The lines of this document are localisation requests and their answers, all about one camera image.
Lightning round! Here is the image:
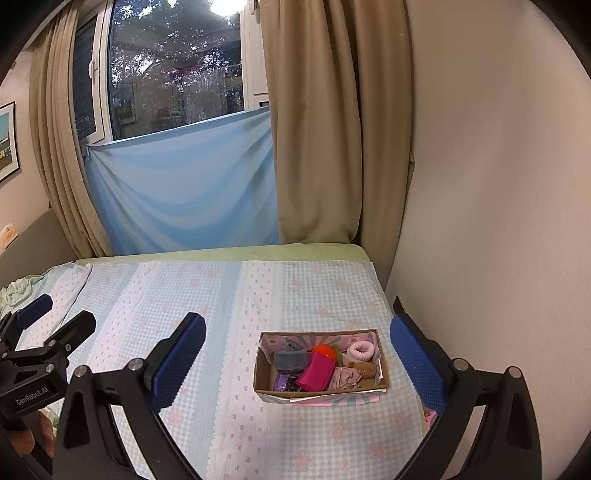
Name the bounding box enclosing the window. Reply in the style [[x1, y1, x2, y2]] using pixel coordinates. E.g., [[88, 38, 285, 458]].
[[71, 0, 271, 144]]

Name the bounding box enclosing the framed wall picture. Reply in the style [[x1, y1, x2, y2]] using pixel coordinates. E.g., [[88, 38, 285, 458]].
[[0, 100, 21, 183]]

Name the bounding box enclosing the beige cloth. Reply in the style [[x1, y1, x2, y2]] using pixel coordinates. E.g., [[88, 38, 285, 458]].
[[329, 366, 363, 392]]

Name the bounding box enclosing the person's left hand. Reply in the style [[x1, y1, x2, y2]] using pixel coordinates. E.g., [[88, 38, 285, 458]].
[[7, 427, 37, 457]]

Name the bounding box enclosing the orange pom-pom toy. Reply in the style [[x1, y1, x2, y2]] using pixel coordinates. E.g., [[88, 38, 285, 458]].
[[310, 344, 343, 366]]

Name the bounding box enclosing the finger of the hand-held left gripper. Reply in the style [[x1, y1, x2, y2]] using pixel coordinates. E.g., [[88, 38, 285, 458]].
[[6, 310, 97, 370], [0, 294, 53, 345]]

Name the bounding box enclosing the pink fluffy scrunchie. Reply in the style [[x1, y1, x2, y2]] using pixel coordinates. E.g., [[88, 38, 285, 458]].
[[346, 340, 377, 364]]

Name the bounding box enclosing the purple plastic packet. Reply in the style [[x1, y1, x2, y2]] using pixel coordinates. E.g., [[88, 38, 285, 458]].
[[273, 371, 301, 392]]

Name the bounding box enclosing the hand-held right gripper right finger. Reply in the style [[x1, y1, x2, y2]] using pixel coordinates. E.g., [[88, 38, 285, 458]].
[[389, 314, 542, 480]]

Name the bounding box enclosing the cardboard box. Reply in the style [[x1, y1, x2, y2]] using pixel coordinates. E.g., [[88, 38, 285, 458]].
[[254, 328, 391, 408]]

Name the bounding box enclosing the light blue hanging cloth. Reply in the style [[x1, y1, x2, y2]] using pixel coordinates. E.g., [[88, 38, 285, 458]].
[[83, 108, 280, 257]]

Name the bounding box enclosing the checkered floral blanket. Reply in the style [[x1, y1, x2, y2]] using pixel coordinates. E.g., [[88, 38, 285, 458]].
[[0, 260, 437, 480]]

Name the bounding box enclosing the narrow beige curtain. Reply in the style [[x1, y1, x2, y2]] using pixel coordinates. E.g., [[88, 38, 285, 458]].
[[28, 0, 114, 259]]

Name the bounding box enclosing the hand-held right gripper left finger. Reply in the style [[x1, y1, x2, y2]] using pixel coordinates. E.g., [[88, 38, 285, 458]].
[[52, 312, 207, 480]]

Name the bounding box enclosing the magenta pouch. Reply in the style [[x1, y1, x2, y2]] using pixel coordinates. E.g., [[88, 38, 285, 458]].
[[295, 356, 335, 391]]

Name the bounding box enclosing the light green bed sheet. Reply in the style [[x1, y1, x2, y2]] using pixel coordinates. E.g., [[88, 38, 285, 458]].
[[74, 242, 387, 296]]

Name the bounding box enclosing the light green crumpled cloth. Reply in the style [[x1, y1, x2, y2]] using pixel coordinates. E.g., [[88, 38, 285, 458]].
[[0, 276, 40, 308]]

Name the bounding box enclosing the wide beige curtain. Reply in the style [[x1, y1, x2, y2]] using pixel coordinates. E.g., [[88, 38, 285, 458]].
[[259, 0, 416, 245]]

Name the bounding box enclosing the grey sock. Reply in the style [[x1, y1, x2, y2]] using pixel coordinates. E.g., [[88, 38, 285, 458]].
[[272, 347, 311, 374]]

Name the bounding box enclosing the beige headboard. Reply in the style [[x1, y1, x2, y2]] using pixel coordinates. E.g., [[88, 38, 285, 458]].
[[0, 208, 77, 288]]

